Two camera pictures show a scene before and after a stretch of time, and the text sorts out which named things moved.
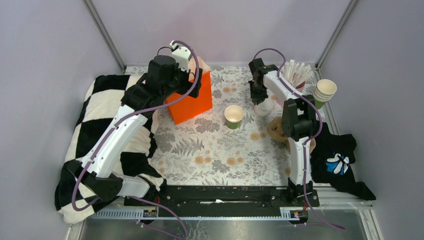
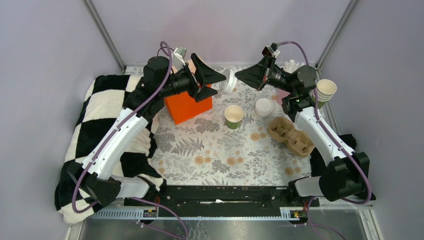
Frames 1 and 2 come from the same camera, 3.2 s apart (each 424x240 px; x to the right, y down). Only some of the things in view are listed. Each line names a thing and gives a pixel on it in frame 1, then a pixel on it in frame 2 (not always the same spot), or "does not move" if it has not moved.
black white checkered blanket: [100, 101] does not move
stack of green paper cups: [324, 91] does not move
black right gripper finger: [257, 100] → [256, 75]
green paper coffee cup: [233, 115] does not move
